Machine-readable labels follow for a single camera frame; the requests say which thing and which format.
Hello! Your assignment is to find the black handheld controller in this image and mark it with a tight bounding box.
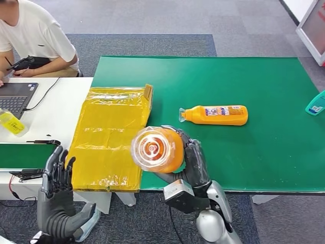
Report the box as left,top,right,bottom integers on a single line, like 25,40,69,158
6,55,51,71

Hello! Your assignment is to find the white desk leg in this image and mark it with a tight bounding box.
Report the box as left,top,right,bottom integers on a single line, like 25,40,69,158
72,192,112,215

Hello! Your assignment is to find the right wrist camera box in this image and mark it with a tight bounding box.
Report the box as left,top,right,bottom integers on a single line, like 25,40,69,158
163,179,210,215

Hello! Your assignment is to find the person's hand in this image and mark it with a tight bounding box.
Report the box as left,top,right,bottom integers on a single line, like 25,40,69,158
14,67,33,77

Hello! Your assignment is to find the black laptop cable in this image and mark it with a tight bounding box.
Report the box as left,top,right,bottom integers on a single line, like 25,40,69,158
22,77,61,112

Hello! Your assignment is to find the yellow plastic wrapped cardboard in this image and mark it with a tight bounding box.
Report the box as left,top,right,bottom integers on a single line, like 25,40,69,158
66,84,154,193

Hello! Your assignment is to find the black conveyor bracket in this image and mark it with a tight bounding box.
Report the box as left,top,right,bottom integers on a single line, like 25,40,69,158
26,139,61,148

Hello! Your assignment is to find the green conveyor belt panel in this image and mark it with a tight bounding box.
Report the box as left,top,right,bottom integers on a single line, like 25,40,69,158
0,143,57,171

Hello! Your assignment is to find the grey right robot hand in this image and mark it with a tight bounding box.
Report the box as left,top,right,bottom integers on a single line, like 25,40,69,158
153,125,212,189

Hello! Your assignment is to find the orange bottle with clear cap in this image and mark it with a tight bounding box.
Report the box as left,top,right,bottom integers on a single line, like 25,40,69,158
179,105,249,127
130,126,185,174

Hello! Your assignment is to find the red and black cable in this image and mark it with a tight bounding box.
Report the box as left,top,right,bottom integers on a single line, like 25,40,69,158
0,175,37,208

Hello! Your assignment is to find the teal plastic bottle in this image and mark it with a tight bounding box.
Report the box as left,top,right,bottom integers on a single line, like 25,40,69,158
305,90,325,116

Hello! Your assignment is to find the white framed red board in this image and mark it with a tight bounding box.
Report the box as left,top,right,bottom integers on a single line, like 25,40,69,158
296,0,325,67

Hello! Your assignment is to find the person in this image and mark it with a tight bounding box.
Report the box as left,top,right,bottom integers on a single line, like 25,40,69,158
0,0,83,87

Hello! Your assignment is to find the white shoe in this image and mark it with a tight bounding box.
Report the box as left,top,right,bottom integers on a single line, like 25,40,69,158
76,207,101,243

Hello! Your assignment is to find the white table foot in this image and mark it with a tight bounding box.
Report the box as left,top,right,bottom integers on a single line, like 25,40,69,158
252,195,279,205
115,192,136,207

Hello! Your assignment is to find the green table mat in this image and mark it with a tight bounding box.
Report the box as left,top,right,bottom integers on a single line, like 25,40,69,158
90,56,325,193

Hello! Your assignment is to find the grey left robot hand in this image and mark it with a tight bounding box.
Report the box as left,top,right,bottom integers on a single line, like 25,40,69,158
36,145,97,238

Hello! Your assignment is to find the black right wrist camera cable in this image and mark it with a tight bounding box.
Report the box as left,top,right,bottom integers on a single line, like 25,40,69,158
169,206,185,244

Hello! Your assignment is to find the grey laptop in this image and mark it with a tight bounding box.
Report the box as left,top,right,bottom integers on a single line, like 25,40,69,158
0,82,39,120

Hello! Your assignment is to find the black clamp plate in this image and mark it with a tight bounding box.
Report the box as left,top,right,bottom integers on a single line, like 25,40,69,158
9,168,46,182

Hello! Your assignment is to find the small yellow liquid bottle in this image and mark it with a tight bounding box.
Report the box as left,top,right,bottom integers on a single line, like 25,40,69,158
0,109,29,138

